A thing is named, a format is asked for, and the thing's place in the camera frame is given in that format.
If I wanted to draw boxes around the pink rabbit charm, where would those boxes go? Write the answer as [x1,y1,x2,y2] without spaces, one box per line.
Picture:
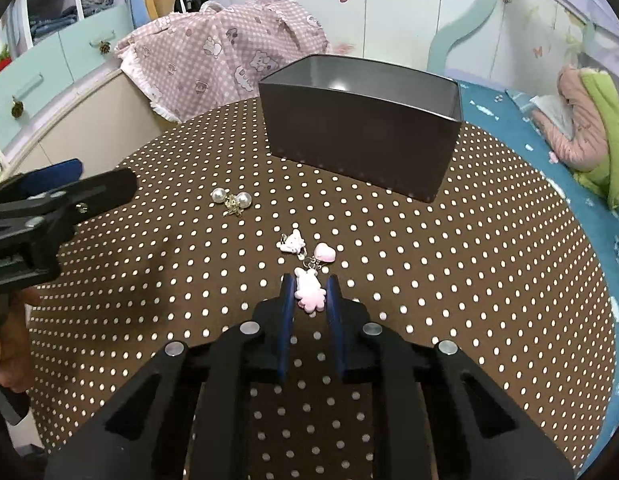
[294,266,327,317]

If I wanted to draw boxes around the teal drawer unit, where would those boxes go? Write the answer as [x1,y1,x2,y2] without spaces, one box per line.
[0,0,135,156]

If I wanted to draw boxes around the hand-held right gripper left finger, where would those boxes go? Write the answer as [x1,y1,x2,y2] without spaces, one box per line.
[42,274,297,480]

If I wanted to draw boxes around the person's left hand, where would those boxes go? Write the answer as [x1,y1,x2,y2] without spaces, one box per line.
[0,287,42,394]

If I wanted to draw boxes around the white wardrobe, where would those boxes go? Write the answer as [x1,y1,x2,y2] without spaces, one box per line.
[209,0,495,68]

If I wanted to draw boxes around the pearl and gold earrings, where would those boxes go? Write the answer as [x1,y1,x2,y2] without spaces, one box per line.
[210,187,253,217]

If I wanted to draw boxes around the pink quilted jacket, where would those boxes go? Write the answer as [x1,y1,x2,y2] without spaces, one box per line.
[532,65,617,168]

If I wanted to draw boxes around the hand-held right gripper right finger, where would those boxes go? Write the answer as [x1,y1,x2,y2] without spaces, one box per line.
[325,274,575,480]

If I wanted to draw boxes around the blue bed sheet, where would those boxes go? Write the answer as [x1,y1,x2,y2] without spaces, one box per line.
[457,77,619,461]

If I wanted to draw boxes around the grey rectangular box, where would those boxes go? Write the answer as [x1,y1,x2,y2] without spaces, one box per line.
[258,54,463,203]

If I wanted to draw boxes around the pink patterned cloth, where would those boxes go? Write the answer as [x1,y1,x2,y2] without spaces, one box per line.
[114,0,335,123]

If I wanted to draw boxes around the white bear charm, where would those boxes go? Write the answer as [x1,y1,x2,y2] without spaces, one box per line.
[276,230,306,255]

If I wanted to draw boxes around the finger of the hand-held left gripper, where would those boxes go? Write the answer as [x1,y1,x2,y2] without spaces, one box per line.
[0,159,85,206]
[0,167,138,233]

